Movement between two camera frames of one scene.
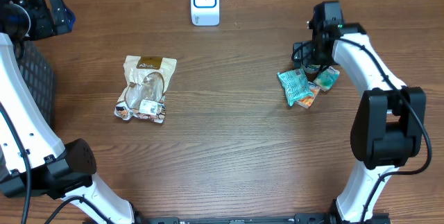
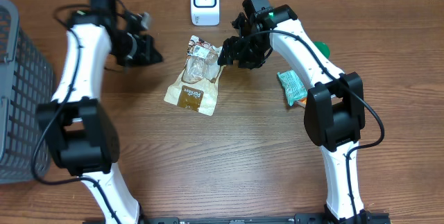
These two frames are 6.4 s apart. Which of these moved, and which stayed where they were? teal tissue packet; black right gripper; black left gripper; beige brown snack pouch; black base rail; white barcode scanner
Moved: beige brown snack pouch; black right gripper; black left gripper
Stayed: black base rail; white barcode scanner; teal tissue packet
